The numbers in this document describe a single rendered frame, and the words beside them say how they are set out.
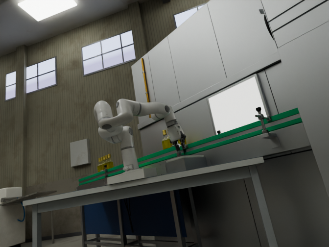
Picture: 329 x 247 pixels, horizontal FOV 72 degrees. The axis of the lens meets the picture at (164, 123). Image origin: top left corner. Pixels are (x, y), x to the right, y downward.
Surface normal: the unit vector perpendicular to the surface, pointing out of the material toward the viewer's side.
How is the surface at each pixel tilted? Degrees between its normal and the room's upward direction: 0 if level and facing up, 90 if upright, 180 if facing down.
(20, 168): 90
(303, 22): 90
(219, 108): 90
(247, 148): 90
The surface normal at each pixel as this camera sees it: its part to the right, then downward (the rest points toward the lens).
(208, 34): -0.72, -0.07
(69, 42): -0.28, -0.22
